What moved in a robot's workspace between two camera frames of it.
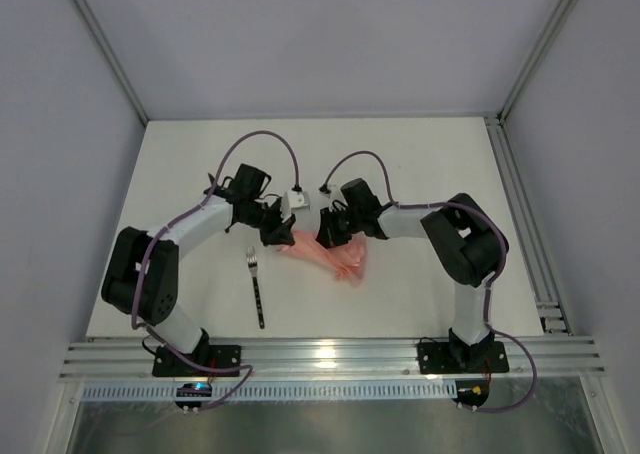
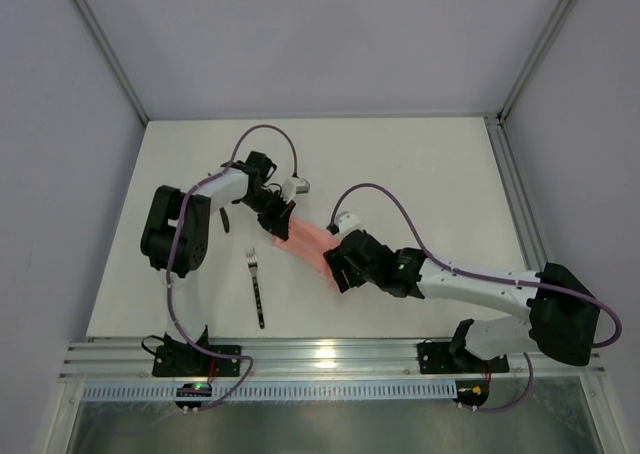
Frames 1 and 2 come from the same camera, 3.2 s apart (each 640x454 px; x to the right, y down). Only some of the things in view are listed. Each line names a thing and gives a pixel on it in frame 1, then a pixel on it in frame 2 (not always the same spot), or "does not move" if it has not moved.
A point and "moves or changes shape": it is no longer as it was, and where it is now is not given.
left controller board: (193, 390) does not move
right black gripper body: (329, 231) → (345, 262)
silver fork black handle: (251, 257) does not move
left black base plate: (167, 364) does not move
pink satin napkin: (345, 261) moves or changes shape
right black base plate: (443, 357) does not move
